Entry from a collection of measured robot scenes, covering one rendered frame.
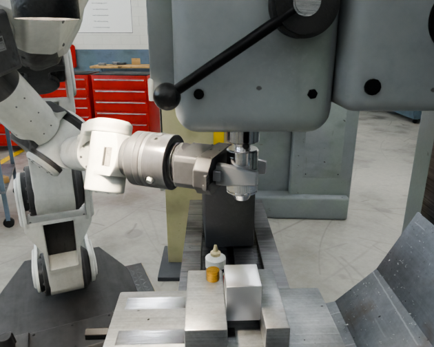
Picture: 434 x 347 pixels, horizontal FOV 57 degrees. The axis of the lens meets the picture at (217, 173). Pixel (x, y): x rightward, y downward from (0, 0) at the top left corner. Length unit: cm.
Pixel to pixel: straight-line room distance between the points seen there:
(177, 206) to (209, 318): 192
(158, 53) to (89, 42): 941
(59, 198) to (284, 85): 83
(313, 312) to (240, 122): 35
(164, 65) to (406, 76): 29
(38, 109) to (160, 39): 37
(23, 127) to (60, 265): 62
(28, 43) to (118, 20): 898
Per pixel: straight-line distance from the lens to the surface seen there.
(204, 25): 46
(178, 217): 252
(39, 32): 81
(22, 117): 82
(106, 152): 65
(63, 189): 116
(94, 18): 991
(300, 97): 47
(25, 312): 151
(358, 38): 47
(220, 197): 93
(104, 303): 147
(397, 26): 48
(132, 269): 194
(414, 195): 91
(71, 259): 137
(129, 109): 521
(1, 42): 75
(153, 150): 60
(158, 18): 54
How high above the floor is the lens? 142
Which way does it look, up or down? 19 degrees down
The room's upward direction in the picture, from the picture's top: straight up
